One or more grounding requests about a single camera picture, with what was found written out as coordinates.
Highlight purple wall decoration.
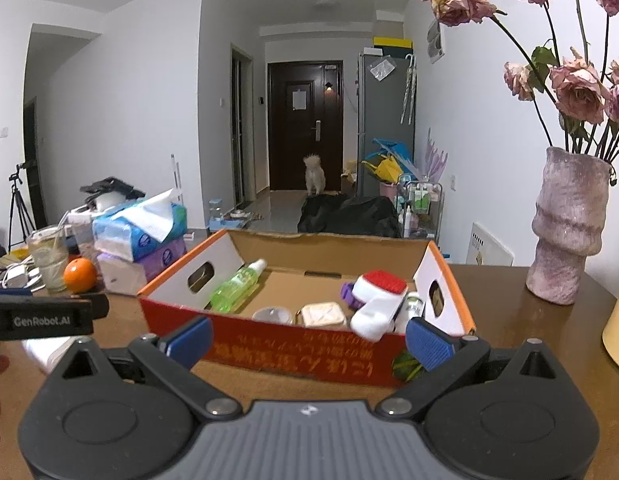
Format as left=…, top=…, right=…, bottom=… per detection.
left=423, top=127, right=447, bottom=183

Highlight orange cardboard box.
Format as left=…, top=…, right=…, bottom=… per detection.
left=138, top=229, right=476, bottom=388

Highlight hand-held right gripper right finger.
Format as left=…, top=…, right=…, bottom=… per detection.
left=372, top=317, right=565, bottom=420

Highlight white spray bottle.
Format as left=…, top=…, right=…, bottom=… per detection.
left=397, top=291, right=426, bottom=333

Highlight dried pink roses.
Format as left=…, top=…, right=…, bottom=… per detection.
left=422, top=0, right=619, bottom=163

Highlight clear drinking glass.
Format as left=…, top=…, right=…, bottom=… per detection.
left=27, top=225, right=70, bottom=293

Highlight small white cube box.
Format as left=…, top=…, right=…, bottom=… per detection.
left=296, top=302, right=348, bottom=330

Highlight blue tissue pack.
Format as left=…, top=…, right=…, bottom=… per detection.
left=92, top=189, right=188, bottom=262

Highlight white wall panel box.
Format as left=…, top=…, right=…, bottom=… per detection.
left=426, top=20, right=446, bottom=63

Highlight orange fruit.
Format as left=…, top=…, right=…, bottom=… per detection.
left=64, top=257, right=98, bottom=294

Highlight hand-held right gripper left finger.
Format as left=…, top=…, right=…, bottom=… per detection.
left=44, top=316, right=243, bottom=421

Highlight yellow bag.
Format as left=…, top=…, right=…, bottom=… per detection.
left=363, top=155, right=403, bottom=183

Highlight dark cloth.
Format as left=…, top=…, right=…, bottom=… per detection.
left=80, top=176, right=146, bottom=201

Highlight clear plastic bag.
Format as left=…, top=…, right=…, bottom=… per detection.
left=369, top=57, right=396, bottom=80

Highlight clear folded umbrella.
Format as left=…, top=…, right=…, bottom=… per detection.
left=408, top=55, right=419, bottom=123
left=400, top=56, right=411, bottom=125

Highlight purple tissue pack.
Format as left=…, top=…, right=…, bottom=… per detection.
left=97, top=237, right=188, bottom=295

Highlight black tripod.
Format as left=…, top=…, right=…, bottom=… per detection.
left=8, top=162, right=35, bottom=251

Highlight green spray bottle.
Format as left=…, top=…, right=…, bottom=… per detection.
left=210, top=259, right=268, bottom=313

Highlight white board panel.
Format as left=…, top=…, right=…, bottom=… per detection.
left=467, top=222, right=514, bottom=266

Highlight small grey plastic cup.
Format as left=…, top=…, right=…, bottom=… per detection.
left=252, top=306, right=295, bottom=327

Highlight blue pet feeder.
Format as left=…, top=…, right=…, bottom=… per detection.
left=208, top=199, right=253, bottom=228

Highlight red and white lint brush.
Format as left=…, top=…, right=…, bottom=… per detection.
left=350, top=270, right=408, bottom=343

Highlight yellow and black box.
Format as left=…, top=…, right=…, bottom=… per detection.
left=373, top=36, right=413, bottom=53

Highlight white pill bottle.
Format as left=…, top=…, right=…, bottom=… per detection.
left=22, top=336, right=73, bottom=373

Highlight grey side door frame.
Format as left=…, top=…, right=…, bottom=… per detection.
left=231, top=42, right=254, bottom=206

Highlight metal trolley with bottles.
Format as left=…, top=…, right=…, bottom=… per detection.
left=397, top=172, right=443, bottom=240

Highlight white fluffy dog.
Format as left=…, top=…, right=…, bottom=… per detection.
left=303, top=154, right=324, bottom=197

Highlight purple fluffy ball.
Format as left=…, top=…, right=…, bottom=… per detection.
left=340, top=282, right=365, bottom=310

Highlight grey refrigerator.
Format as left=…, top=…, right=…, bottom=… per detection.
left=357, top=50, right=415, bottom=198

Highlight dark brown door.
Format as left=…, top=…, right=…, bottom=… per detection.
left=268, top=61, right=344, bottom=193

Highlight pink textured vase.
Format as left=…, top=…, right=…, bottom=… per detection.
left=526, top=146, right=611, bottom=306

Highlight white charger with cable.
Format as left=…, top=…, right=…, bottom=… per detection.
left=2, top=255, right=45, bottom=291

